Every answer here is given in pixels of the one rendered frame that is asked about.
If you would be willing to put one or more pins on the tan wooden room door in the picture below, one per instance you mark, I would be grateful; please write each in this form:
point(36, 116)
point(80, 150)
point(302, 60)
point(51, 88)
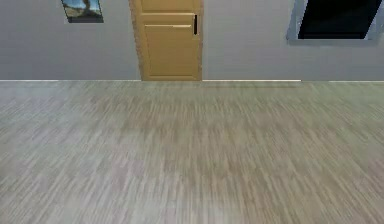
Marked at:
point(170, 50)

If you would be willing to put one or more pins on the framed landscape picture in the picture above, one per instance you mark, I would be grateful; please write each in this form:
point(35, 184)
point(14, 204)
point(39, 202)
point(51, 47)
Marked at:
point(82, 10)

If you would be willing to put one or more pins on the grey framed dark window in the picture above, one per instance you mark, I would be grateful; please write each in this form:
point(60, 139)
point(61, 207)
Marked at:
point(336, 20)

